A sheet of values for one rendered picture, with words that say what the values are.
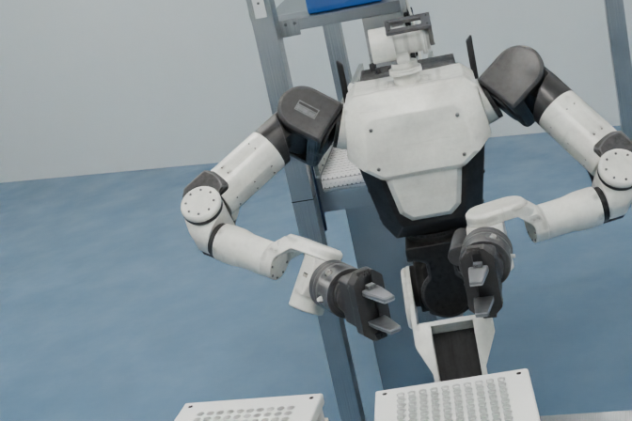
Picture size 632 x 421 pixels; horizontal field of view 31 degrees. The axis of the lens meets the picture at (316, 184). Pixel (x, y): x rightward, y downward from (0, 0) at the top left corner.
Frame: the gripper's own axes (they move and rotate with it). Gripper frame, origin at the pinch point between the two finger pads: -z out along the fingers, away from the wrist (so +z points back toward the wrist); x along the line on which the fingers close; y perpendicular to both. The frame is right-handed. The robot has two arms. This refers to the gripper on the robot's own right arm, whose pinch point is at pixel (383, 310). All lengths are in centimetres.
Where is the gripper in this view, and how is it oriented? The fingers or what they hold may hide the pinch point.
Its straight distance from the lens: 184.9
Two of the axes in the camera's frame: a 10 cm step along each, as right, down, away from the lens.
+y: -8.6, 3.1, -4.0
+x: 2.0, 9.4, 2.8
